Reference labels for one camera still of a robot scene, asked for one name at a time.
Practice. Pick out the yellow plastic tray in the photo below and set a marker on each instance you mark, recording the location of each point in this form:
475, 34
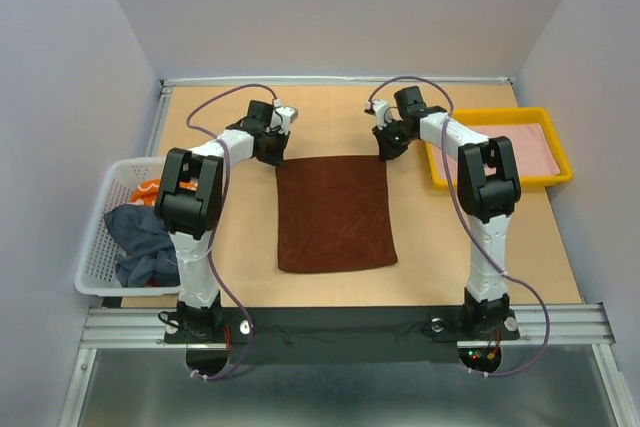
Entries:
555, 147

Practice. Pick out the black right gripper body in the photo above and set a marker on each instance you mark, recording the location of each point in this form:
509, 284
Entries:
394, 137

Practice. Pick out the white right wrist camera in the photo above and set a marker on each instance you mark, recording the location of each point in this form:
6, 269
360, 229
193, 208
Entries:
381, 110

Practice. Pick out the orange white patterned towel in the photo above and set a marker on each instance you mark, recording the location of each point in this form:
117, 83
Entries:
145, 194

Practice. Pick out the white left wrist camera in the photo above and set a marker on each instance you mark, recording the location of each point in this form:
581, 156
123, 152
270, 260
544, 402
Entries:
283, 117

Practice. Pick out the white plastic basket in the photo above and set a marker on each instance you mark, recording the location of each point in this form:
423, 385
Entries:
96, 273

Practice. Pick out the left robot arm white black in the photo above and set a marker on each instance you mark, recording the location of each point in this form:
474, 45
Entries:
190, 200

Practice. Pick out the aluminium front rail frame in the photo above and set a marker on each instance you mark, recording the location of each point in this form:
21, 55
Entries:
571, 324

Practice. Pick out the aluminium rail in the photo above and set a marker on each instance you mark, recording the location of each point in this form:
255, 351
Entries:
324, 80
158, 121

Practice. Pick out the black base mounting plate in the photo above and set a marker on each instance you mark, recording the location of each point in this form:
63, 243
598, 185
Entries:
223, 339

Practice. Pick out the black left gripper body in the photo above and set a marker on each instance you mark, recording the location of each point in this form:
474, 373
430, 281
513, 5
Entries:
275, 143

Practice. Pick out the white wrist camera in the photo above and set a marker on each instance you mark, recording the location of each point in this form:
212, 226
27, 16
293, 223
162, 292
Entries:
381, 110
283, 117

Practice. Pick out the pink folded towel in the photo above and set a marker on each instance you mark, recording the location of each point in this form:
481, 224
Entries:
536, 163

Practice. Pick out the dark blue-grey towel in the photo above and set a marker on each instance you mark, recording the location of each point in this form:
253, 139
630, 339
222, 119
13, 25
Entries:
148, 257

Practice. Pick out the aluminium back rail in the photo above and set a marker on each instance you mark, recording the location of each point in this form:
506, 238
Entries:
324, 80

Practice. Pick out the brown towel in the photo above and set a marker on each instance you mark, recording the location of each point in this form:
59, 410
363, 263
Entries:
333, 215

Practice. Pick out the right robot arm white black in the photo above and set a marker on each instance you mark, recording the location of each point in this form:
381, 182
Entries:
483, 180

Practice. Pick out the aluminium left side rail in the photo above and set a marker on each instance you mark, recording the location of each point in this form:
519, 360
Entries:
158, 121

